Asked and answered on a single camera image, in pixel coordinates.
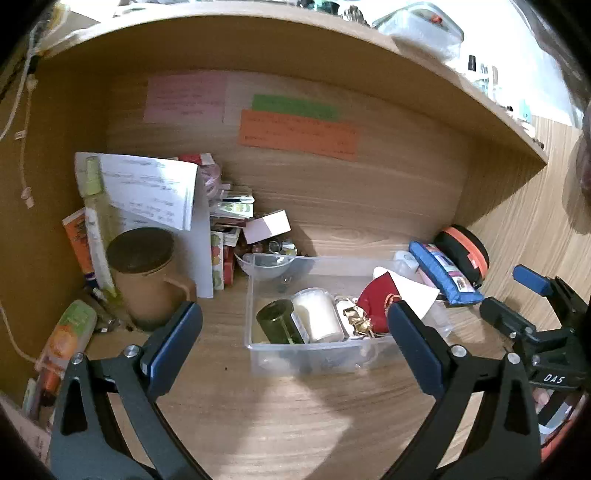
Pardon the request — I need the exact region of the red pouch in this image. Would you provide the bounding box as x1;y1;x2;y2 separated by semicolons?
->
356;272;402;334

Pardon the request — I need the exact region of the white candle jar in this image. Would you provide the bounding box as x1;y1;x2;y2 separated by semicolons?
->
291;287;346;343

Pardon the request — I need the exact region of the dark green spray bottle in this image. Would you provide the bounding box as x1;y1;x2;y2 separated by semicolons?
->
256;299;310;345

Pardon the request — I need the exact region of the white cloth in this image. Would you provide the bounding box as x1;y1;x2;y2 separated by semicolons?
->
373;266;440;319

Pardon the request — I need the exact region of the black orange zip case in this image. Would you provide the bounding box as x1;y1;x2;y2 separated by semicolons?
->
434;224;490;289

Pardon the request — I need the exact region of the orange green tube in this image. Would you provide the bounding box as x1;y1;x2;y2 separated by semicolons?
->
35;299;97;376

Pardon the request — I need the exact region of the brown ceramic mug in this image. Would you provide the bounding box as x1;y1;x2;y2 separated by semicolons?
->
106;227;197;331

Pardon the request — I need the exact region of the clear plastic storage bin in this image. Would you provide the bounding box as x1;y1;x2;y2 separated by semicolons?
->
245;252;453;376

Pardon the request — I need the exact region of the white file holder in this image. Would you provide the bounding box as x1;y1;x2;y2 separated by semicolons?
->
74;152;213;299

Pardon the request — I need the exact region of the glass bowl with trinkets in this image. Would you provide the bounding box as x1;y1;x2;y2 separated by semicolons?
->
235;237;298;280

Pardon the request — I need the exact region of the white paper sheet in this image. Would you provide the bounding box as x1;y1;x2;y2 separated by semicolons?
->
99;154;198;231

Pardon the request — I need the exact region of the small white cardboard box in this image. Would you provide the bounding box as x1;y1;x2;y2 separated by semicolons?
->
243;210;291;244

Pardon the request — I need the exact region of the stack of booklets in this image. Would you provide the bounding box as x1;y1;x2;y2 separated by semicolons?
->
178;153;254;298

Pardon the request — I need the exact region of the orange sticky note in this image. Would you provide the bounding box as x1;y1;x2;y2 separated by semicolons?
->
238;110;360;161

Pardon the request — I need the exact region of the green sticky note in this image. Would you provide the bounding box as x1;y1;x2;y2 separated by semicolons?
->
252;94;341;122

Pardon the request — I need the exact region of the pink sticky note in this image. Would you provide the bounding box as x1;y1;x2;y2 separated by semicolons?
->
143;71;228;123

